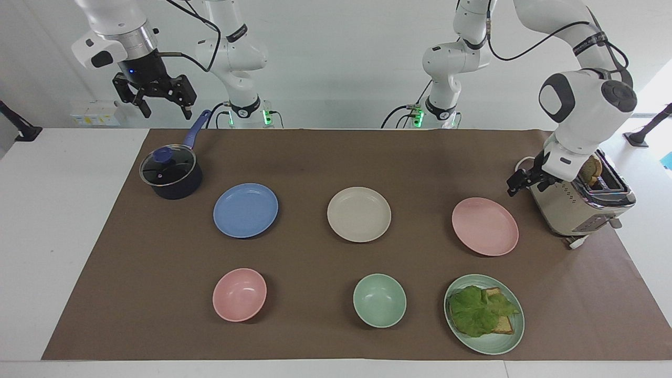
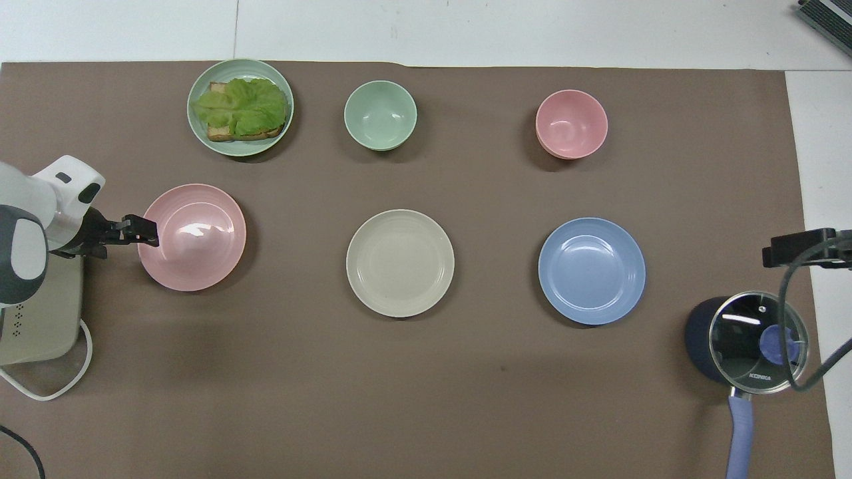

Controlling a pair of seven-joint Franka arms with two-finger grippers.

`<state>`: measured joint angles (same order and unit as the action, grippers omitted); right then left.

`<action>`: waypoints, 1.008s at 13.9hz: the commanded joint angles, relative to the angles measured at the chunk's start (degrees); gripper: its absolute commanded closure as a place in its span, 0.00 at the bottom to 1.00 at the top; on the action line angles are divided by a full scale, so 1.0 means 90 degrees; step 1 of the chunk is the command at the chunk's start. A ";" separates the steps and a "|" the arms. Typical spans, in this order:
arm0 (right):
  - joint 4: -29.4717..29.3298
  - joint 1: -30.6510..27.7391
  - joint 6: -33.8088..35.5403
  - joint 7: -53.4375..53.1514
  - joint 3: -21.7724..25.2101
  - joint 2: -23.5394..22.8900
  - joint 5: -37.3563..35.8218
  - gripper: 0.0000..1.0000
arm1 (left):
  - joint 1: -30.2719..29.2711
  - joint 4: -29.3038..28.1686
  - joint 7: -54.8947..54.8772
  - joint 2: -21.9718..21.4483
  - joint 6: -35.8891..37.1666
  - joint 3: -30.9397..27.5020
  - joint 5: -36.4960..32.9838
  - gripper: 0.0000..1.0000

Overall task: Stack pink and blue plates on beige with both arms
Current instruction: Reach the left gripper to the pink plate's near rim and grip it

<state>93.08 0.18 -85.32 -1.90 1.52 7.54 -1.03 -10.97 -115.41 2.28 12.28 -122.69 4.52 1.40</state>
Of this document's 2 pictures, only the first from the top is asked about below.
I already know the glass lid with blue knob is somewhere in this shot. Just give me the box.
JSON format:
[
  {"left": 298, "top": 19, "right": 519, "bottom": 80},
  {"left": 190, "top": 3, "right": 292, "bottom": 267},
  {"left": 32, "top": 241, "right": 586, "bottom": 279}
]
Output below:
[{"left": 139, "top": 144, "right": 197, "bottom": 188}]

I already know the green bowl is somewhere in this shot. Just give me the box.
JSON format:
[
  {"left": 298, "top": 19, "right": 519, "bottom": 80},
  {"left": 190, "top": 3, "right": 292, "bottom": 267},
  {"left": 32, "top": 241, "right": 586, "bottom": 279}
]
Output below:
[{"left": 353, "top": 274, "right": 407, "bottom": 329}]

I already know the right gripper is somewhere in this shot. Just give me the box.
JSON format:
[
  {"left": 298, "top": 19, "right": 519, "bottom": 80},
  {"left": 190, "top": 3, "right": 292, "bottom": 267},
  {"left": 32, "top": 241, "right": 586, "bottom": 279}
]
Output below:
[{"left": 112, "top": 49, "right": 198, "bottom": 121}]

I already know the blue plate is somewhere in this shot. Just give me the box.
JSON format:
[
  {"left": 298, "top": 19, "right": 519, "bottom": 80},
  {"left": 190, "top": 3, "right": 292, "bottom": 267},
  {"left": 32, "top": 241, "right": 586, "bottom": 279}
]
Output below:
[{"left": 213, "top": 183, "right": 279, "bottom": 239}]

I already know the green plate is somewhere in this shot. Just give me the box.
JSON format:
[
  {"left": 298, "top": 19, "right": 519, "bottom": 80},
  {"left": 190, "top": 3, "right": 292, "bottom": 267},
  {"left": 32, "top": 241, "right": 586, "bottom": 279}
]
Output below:
[{"left": 444, "top": 274, "right": 525, "bottom": 355}]

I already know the white wall socket box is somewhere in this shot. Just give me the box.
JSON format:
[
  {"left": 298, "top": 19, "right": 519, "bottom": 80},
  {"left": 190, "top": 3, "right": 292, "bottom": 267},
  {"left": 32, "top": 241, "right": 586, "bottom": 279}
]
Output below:
[{"left": 70, "top": 100, "right": 121, "bottom": 127}]

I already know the black stand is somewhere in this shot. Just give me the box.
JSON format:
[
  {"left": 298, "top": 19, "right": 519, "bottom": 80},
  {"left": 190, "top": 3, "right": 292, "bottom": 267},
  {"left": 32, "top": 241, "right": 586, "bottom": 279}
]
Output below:
[
  {"left": 623, "top": 103, "right": 672, "bottom": 148},
  {"left": 0, "top": 100, "right": 43, "bottom": 142}
]

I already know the pink plate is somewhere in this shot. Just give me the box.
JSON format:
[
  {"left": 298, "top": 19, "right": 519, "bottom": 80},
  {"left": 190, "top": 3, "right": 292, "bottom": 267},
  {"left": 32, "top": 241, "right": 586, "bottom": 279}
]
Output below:
[{"left": 451, "top": 197, "right": 520, "bottom": 257}]

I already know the black cable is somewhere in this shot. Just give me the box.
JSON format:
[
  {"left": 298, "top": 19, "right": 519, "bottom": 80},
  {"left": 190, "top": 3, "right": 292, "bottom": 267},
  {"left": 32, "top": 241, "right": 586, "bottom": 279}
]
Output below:
[
  {"left": 156, "top": 0, "right": 223, "bottom": 74},
  {"left": 381, "top": 79, "right": 434, "bottom": 130},
  {"left": 486, "top": 16, "right": 594, "bottom": 62},
  {"left": 205, "top": 103, "right": 232, "bottom": 130}
]

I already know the toast slice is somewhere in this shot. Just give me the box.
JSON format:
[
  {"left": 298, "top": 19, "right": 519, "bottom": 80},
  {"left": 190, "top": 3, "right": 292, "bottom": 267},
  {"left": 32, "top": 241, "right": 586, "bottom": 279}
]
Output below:
[{"left": 462, "top": 287, "right": 516, "bottom": 335}]

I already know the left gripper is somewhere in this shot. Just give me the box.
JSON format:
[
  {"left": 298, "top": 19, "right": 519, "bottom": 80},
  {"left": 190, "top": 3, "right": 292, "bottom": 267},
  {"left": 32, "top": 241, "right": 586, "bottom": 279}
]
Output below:
[{"left": 506, "top": 154, "right": 563, "bottom": 198}]

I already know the bread slice in toaster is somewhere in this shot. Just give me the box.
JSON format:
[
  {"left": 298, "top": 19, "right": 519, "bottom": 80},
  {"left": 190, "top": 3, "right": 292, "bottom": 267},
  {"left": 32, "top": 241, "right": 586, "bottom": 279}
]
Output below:
[{"left": 580, "top": 155, "right": 604, "bottom": 187}]

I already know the dark blue saucepan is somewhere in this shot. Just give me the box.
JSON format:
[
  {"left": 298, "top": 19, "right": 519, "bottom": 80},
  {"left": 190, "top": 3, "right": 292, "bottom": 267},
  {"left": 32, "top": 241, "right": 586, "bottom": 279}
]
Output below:
[{"left": 139, "top": 109, "right": 212, "bottom": 201}]

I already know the beige silver toaster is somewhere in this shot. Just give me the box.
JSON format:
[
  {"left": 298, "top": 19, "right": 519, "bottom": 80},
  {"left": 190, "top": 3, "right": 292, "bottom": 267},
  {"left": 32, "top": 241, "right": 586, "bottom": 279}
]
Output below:
[{"left": 528, "top": 149, "right": 637, "bottom": 237}]

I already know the beige plate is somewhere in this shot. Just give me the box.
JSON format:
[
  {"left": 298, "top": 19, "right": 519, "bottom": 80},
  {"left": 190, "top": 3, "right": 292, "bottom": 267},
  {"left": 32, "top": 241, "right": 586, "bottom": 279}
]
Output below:
[{"left": 327, "top": 187, "right": 392, "bottom": 243}]

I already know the pink bowl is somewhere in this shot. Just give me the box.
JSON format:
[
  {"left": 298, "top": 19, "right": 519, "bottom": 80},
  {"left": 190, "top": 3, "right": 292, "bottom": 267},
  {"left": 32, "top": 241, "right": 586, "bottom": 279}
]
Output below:
[{"left": 212, "top": 268, "right": 267, "bottom": 322}]

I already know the green lettuce leaf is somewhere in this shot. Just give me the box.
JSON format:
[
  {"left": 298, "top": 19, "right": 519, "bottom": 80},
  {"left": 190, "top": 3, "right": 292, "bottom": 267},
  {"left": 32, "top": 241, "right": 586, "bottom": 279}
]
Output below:
[{"left": 448, "top": 285, "right": 520, "bottom": 338}]

